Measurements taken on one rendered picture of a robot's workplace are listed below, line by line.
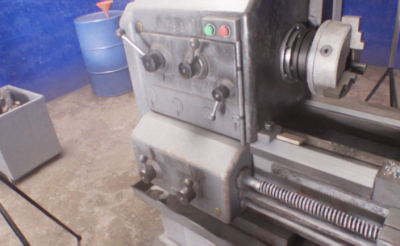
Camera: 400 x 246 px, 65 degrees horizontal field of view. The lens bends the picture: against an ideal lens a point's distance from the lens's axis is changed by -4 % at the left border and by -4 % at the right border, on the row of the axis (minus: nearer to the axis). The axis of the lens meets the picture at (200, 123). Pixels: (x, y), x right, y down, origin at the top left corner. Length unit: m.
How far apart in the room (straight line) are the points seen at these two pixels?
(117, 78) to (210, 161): 2.83
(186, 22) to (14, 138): 1.92
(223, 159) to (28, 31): 3.29
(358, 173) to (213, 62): 0.56
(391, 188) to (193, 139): 0.67
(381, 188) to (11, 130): 2.40
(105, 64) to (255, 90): 2.91
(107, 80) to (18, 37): 1.06
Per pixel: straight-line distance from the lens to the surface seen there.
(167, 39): 1.20
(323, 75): 1.07
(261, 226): 1.37
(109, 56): 3.79
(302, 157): 1.10
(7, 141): 2.73
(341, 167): 1.07
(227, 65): 1.04
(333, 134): 1.43
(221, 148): 1.16
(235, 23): 0.97
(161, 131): 1.34
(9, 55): 4.06
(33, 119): 2.78
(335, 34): 1.08
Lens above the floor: 1.47
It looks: 29 degrees down
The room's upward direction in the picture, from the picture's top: 7 degrees counter-clockwise
